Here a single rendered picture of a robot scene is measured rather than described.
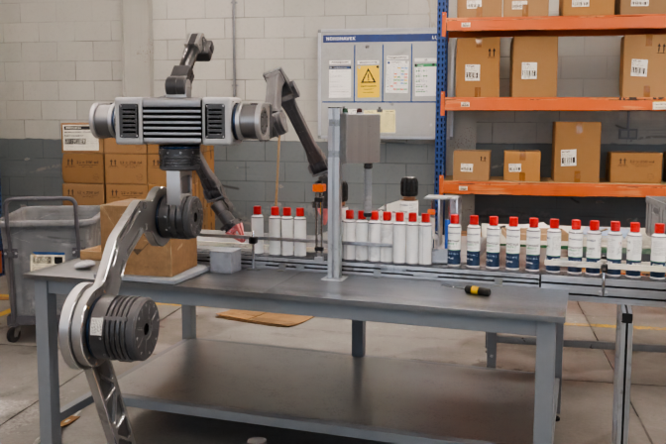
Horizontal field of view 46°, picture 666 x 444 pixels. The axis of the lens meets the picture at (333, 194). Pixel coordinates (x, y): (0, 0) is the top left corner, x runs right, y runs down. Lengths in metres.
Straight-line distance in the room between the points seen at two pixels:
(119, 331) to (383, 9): 5.76
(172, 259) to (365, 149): 0.85
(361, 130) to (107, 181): 3.92
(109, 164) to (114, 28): 2.08
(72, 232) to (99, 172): 1.51
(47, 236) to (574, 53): 4.80
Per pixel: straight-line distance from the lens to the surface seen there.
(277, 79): 2.95
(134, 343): 2.17
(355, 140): 2.98
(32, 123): 8.73
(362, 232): 3.14
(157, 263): 3.07
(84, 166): 6.70
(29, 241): 5.28
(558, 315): 2.64
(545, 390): 2.73
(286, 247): 3.25
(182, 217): 2.56
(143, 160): 6.52
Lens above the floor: 1.48
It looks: 6 degrees down
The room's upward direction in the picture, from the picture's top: straight up
